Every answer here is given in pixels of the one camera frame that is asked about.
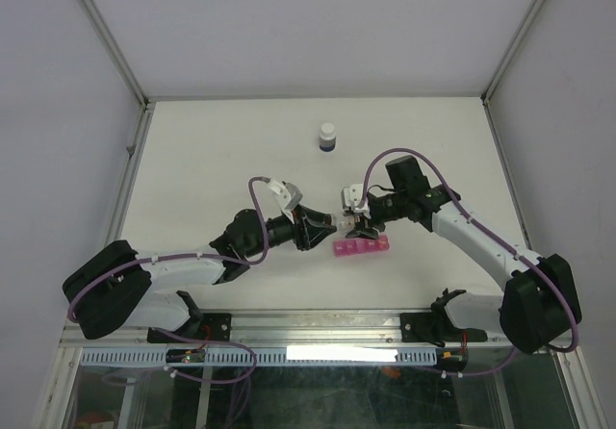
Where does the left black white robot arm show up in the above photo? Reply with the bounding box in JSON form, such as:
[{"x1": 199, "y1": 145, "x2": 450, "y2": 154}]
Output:
[{"x1": 62, "y1": 205, "x2": 337, "y2": 341}]

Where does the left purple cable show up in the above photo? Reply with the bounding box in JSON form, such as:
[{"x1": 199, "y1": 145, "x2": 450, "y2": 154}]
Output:
[{"x1": 66, "y1": 175, "x2": 280, "y2": 391}]

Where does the white capped blue bottle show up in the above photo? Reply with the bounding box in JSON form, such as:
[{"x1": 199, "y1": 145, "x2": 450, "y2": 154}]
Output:
[{"x1": 319, "y1": 122, "x2": 337, "y2": 152}]

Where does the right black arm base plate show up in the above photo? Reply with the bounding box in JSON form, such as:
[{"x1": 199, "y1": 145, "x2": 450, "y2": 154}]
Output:
[{"x1": 399, "y1": 312, "x2": 488, "y2": 347}]

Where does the left aluminium frame post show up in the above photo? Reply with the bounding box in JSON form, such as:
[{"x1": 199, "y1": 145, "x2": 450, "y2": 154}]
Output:
[{"x1": 76, "y1": 0, "x2": 149, "y2": 109}]

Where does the clear pill bottle orange cap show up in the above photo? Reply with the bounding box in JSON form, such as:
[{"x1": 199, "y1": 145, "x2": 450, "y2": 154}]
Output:
[{"x1": 326, "y1": 214, "x2": 355, "y2": 233}]

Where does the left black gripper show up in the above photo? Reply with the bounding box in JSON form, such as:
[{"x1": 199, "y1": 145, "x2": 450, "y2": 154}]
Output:
[{"x1": 244, "y1": 204, "x2": 335, "y2": 257}]

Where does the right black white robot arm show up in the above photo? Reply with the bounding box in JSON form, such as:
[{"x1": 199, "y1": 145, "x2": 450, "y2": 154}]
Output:
[{"x1": 341, "y1": 156, "x2": 581, "y2": 354}]

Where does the pink pill organizer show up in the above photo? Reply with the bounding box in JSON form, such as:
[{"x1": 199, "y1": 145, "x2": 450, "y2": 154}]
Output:
[{"x1": 332, "y1": 235, "x2": 390, "y2": 257}]

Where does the grey slotted cable duct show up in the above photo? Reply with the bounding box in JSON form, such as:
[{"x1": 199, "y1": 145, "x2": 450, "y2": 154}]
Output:
[{"x1": 81, "y1": 345, "x2": 437, "y2": 367}]

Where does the aluminium mounting rail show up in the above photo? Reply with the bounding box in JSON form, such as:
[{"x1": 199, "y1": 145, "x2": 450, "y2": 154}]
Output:
[{"x1": 59, "y1": 306, "x2": 578, "y2": 348}]

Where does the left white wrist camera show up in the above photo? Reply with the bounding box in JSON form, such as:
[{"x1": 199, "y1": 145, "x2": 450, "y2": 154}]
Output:
[{"x1": 268, "y1": 178, "x2": 303, "y2": 222}]

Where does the right aluminium frame post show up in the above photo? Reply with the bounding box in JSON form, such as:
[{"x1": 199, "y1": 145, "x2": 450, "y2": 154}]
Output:
[{"x1": 480, "y1": 0, "x2": 548, "y2": 106}]

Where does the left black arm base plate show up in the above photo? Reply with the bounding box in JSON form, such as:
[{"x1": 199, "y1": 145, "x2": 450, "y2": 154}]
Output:
[{"x1": 170, "y1": 312, "x2": 232, "y2": 341}]

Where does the aluminium frame post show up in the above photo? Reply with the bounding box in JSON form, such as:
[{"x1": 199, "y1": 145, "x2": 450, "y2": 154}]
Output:
[
  {"x1": 480, "y1": 0, "x2": 548, "y2": 106},
  {"x1": 76, "y1": 0, "x2": 149, "y2": 109}
]

